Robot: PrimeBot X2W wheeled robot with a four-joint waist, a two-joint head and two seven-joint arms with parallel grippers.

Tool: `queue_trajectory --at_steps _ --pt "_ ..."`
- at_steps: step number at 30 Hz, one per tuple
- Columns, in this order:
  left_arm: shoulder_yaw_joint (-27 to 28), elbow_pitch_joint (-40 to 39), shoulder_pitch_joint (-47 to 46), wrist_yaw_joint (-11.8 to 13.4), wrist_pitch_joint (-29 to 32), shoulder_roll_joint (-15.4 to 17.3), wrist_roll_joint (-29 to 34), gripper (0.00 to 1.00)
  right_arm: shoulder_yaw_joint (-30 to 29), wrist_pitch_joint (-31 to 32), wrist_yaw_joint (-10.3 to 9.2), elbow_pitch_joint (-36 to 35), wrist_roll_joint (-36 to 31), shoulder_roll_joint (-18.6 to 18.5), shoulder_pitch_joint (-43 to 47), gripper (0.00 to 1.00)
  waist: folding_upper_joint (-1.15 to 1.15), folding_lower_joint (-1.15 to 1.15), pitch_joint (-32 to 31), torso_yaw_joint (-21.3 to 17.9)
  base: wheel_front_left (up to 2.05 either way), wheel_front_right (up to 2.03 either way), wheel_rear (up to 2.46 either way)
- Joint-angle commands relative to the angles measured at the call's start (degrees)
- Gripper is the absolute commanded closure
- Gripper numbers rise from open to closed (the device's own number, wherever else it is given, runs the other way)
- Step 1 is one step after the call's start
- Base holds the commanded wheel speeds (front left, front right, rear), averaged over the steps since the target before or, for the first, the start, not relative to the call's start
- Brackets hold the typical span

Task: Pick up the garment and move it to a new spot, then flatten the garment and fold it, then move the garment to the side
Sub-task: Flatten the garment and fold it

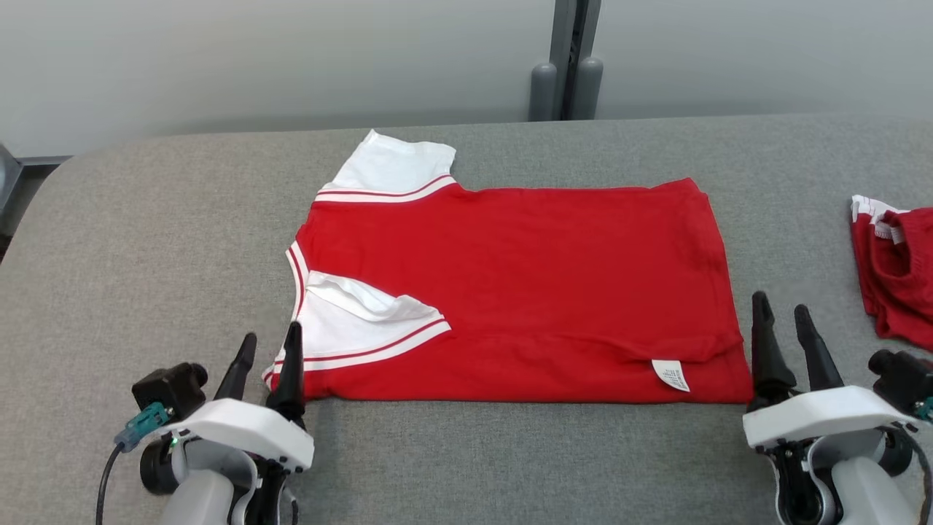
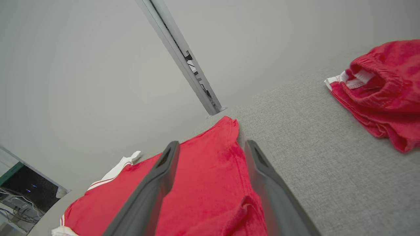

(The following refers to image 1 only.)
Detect red t-shirt white sleeves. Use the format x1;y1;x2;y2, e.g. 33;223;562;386
262;129;754;405

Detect grey curved stand leg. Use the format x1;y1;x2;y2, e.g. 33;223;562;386
0;143;23;241

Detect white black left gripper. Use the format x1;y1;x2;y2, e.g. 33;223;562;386
139;320;316;525

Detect grey metal partition post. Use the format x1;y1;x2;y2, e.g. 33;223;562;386
529;0;605;122

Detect black left cable teal plug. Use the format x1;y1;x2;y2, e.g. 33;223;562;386
95;402;173;525

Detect red shorts white waistband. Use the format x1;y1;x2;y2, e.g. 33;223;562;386
850;194;933;351

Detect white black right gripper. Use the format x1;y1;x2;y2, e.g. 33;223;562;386
741;291;919;479

